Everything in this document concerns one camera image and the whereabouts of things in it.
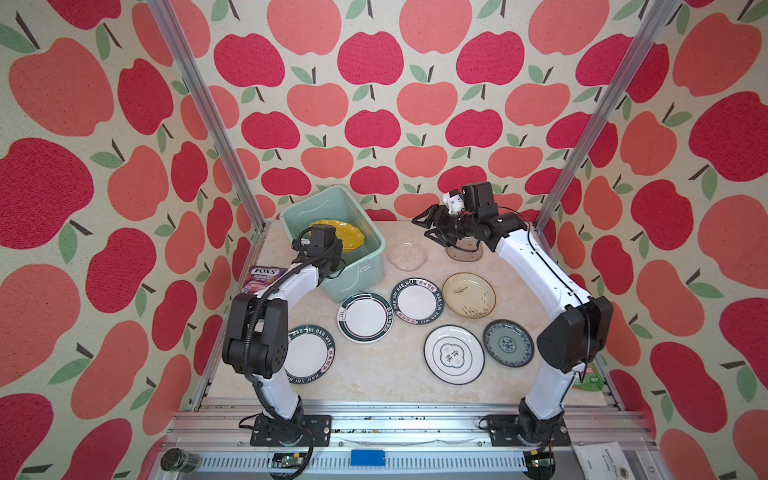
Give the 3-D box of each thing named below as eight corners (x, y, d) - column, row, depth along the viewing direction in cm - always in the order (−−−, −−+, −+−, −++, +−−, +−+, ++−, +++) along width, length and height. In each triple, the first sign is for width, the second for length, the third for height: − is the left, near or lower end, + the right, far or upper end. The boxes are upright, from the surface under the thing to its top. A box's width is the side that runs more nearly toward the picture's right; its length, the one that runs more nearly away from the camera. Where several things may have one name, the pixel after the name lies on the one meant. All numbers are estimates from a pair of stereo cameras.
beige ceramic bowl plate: (446, 318, 96) (447, 314, 94) (440, 276, 107) (441, 272, 105) (499, 318, 96) (501, 314, 94) (487, 276, 107) (489, 272, 105)
